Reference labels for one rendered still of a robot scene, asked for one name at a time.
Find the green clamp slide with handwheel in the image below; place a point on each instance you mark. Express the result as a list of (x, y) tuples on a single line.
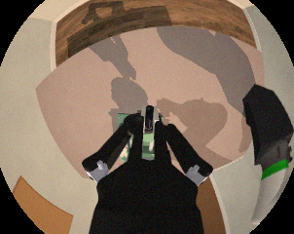
[(148, 140)]

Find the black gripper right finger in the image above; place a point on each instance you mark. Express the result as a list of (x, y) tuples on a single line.
[(187, 157)]

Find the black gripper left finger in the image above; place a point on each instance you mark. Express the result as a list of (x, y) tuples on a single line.
[(100, 163)]

